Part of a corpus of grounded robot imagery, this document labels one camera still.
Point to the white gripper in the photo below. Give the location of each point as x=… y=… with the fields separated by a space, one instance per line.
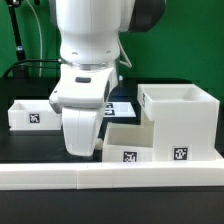
x=83 y=96

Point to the black camera stand pole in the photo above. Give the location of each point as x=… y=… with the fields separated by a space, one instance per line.
x=20 y=71

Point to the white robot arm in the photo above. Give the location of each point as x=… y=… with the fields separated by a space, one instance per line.
x=90 y=50

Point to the white rear drawer tray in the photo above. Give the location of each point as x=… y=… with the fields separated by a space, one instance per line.
x=30 y=115

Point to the white front drawer tray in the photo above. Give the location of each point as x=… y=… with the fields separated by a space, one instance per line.
x=126 y=143

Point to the white fiducial marker sheet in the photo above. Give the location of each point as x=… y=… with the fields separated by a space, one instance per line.
x=119 y=109

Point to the white L-shaped fence wall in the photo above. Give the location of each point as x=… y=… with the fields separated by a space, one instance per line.
x=111 y=175

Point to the white drawer cabinet box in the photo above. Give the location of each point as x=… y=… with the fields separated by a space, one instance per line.
x=184 y=121

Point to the white drawer tray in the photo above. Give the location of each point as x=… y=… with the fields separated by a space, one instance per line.
x=126 y=143
x=30 y=115

